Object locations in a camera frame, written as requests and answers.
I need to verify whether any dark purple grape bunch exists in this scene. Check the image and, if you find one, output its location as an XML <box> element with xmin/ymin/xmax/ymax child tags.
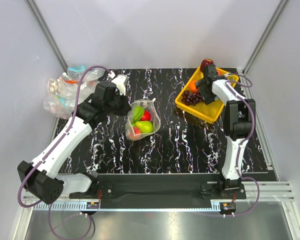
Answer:
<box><xmin>181</xmin><ymin>90</ymin><xmax>204</xmax><ymax>106</ymax></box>

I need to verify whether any green star fruit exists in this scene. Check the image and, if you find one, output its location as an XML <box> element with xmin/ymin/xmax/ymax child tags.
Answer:
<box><xmin>132</xmin><ymin>105</ymin><xmax>145</xmax><ymax>122</ymax></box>

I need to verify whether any clear zip top bag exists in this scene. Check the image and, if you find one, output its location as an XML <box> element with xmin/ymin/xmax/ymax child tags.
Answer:
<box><xmin>125</xmin><ymin>98</ymin><xmax>161</xmax><ymax>141</ymax></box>

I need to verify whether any pink peach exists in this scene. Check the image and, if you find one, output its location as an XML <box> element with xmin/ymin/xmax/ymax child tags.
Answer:
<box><xmin>129</xmin><ymin>126</ymin><xmax>142</xmax><ymax>141</ymax></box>

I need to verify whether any bright red apple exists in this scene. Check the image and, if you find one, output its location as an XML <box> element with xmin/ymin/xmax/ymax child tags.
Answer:
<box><xmin>140</xmin><ymin>110</ymin><xmax>152</xmax><ymax>121</ymax></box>

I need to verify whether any smooth green apple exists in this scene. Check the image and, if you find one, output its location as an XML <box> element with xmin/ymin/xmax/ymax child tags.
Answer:
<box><xmin>135</xmin><ymin>120</ymin><xmax>153</xmax><ymax>134</ymax></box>

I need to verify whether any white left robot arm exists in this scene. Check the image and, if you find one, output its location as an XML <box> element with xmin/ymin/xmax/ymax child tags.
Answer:
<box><xmin>17</xmin><ymin>75</ymin><xmax>131</xmax><ymax>205</ymax></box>

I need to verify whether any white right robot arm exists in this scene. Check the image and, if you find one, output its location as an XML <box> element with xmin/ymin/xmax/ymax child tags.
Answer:
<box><xmin>195</xmin><ymin>64</ymin><xmax>256</xmax><ymax>199</ymax></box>

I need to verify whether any pile of clear zip bags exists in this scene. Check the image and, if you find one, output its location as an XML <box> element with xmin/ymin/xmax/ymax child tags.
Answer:
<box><xmin>43</xmin><ymin>65</ymin><xmax>105</xmax><ymax>119</ymax></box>

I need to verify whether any dark red apple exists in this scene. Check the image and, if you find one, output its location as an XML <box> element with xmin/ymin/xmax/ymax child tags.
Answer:
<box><xmin>200</xmin><ymin>58</ymin><xmax>214</xmax><ymax>73</ymax></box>

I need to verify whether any orange fruit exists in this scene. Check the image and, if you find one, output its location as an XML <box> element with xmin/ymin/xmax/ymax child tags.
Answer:
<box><xmin>189</xmin><ymin>80</ymin><xmax>199</xmax><ymax>93</ymax></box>

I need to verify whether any yellow plastic fruit tray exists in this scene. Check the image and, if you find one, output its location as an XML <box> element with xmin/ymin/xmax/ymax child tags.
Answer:
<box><xmin>175</xmin><ymin>67</ymin><xmax>226</xmax><ymax>124</ymax></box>

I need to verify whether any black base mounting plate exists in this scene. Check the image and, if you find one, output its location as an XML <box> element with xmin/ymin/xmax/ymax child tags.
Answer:
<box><xmin>69</xmin><ymin>173</ymin><xmax>247</xmax><ymax>200</ymax></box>

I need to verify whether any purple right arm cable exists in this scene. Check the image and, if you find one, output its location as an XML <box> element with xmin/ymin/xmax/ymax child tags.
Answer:
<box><xmin>196</xmin><ymin>73</ymin><xmax>260</xmax><ymax>217</ymax></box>

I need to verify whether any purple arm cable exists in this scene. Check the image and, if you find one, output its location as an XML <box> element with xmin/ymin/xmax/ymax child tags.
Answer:
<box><xmin>16</xmin><ymin>65</ymin><xmax>116</xmax><ymax>238</ymax></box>
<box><xmin>196</xmin><ymin>73</ymin><xmax>260</xmax><ymax>217</ymax></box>

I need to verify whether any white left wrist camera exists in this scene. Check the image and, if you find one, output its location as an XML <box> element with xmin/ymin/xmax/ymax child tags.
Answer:
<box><xmin>108</xmin><ymin>70</ymin><xmax>128</xmax><ymax>96</ymax></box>

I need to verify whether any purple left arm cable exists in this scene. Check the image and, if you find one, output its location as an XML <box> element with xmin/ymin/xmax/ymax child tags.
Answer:
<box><xmin>16</xmin><ymin>65</ymin><xmax>116</xmax><ymax>238</ymax></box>

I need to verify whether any aluminium frame rail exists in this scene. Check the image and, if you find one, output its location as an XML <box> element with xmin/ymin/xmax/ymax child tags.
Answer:
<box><xmin>33</xmin><ymin>181</ymin><xmax>294</xmax><ymax>212</ymax></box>

